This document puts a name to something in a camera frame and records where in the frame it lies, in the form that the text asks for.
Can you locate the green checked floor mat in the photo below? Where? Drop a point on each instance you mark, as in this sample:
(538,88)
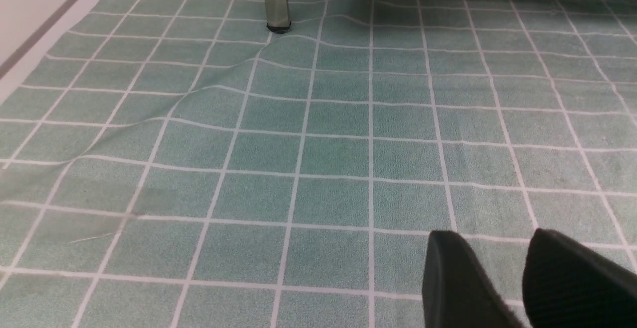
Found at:
(175,164)

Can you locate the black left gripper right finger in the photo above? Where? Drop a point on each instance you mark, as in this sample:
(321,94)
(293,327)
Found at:
(567,285)

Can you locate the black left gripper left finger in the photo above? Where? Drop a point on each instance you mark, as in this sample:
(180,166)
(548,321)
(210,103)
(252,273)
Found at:
(456,291)

